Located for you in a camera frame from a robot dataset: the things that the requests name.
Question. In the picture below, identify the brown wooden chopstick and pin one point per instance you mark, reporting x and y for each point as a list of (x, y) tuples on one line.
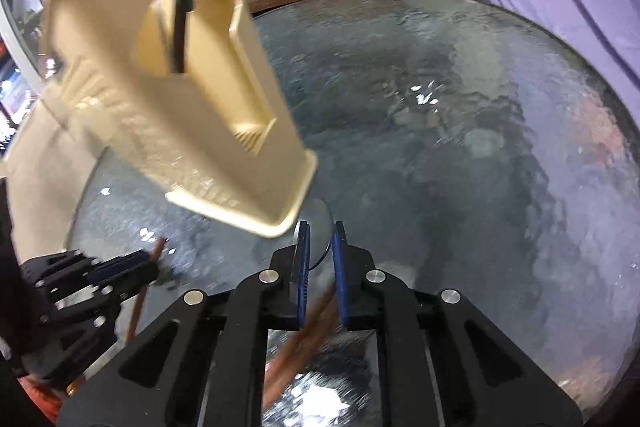
[(140, 307)]

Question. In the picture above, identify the black chopstick with gold tip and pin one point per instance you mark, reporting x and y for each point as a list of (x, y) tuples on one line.
[(179, 32)]

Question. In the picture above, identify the beige cloth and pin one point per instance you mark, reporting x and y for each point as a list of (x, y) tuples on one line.
[(40, 167)]

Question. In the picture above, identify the white framed window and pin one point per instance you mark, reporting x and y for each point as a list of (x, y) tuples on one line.
[(30, 7)]

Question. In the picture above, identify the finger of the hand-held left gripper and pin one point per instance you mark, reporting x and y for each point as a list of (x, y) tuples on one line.
[(125, 268), (80, 322)]

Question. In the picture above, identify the purple floral cloth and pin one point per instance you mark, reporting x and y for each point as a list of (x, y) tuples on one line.
[(575, 7)]

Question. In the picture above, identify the cream plastic utensil holder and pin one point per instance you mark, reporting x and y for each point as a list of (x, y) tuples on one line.
[(200, 132)]

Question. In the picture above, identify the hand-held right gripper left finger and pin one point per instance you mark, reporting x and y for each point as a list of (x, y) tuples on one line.
[(302, 267)]

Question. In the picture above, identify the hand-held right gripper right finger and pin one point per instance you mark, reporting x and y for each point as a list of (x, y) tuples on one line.
[(341, 267)]

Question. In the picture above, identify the round glass table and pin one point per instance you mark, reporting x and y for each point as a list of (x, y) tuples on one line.
[(450, 157)]

